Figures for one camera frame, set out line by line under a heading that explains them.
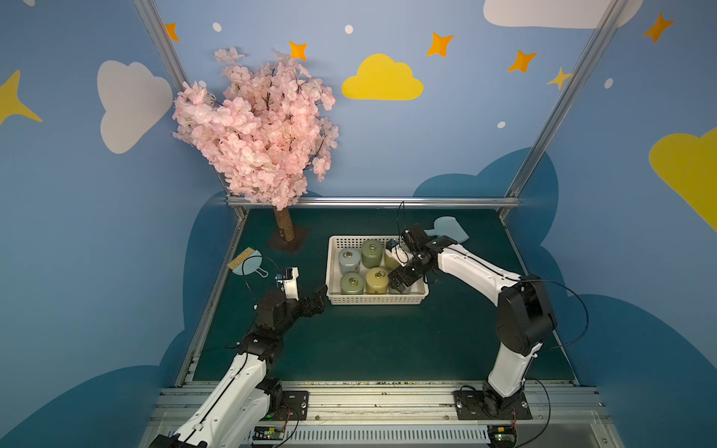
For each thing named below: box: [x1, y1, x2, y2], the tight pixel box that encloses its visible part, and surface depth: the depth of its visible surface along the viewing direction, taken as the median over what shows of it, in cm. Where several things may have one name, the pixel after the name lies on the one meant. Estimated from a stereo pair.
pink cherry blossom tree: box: [171, 46, 339, 244], surface depth 73 cm
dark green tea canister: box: [339, 271, 366, 295], surface depth 92 cm
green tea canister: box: [361, 238, 384, 269], surface depth 101 cm
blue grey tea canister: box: [337, 248, 362, 276], surface depth 99 cm
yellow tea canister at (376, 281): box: [365, 266, 390, 295], surface depth 92 cm
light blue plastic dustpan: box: [423, 215, 470, 244], surface depth 118 cm
